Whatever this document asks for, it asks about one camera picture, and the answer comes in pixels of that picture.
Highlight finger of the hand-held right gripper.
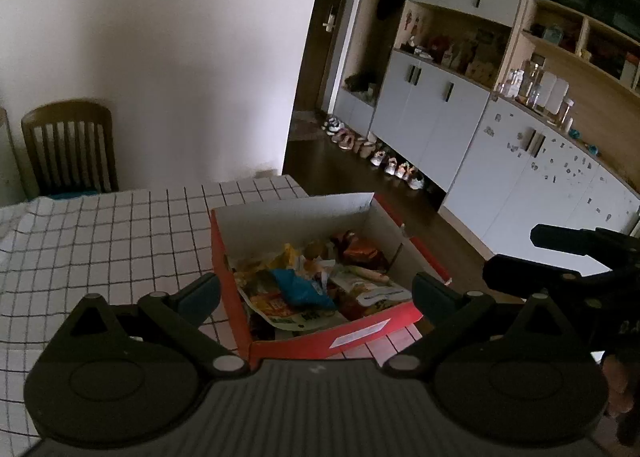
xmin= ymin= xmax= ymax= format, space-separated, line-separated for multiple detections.
xmin=482 ymin=254 xmax=584 ymax=300
xmin=530 ymin=224 xmax=602 ymax=257

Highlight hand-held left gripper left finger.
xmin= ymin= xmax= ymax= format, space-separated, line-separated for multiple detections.
xmin=47 ymin=273 xmax=251 ymax=379

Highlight white green snack packet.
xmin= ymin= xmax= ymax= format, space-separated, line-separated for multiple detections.
xmin=332 ymin=279 xmax=414 ymax=309

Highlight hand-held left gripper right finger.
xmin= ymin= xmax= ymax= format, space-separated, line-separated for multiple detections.
xmin=381 ymin=272 xmax=576 ymax=380

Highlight person's right hand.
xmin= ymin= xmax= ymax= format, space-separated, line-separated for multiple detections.
xmin=600 ymin=351 xmax=640 ymax=419

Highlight dark items on bench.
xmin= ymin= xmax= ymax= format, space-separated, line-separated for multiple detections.
xmin=345 ymin=74 xmax=379 ymax=101

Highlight white cabinet with stickers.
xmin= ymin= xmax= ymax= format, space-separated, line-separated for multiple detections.
xmin=440 ymin=97 xmax=640 ymax=283

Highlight red cardboard box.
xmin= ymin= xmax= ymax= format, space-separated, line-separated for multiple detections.
xmin=209 ymin=192 xmax=453 ymax=370

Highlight brown entrance door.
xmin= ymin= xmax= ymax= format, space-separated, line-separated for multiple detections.
xmin=292 ymin=0 xmax=376 ymax=113

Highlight blue snack packet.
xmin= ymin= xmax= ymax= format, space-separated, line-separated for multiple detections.
xmin=270 ymin=268 xmax=337 ymax=311

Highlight brown wooden chair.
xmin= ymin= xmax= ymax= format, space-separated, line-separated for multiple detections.
xmin=21 ymin=100 xmax=120 ymax=198

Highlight orange snack packet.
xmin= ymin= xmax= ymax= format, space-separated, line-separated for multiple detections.
xmin=250 ymin=287 xmax=297 ymax=324

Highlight patterned door mat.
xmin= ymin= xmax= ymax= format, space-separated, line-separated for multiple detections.
xmin=290 ymin=110 xmax=327 ymax=141

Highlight white checked tablecloth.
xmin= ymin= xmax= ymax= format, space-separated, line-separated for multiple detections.
xmin=0 ymin=174 xmax=426 ymax=455

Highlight wooden open shelving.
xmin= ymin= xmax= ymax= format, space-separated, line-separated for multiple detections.
xmin=515 ymin=0 xmax=640 ymax=105

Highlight brown chip bag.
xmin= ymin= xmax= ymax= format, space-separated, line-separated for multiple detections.
xmin=332 ymin=232 xmax=389 ymax=271

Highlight pink sausage stick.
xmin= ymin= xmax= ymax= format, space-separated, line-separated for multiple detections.
xmin=349 ymin=266 xmax=392 ymax=285

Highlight white lower cabinet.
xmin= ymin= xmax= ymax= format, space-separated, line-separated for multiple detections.
xmin=332 ymin=50 xmax=493 ymax=198

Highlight row of shoes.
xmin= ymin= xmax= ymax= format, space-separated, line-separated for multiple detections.
xmin=322 ymin=117 xmax=426 ymax=190

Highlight tall glass jar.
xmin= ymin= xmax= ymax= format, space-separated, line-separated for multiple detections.
xmin=525 ymin=62 xmax=544 ymax=108

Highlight clear plastic snack packet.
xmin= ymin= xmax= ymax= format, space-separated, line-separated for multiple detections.
xmin=240 ymin=282 xmax=351 ymax=334

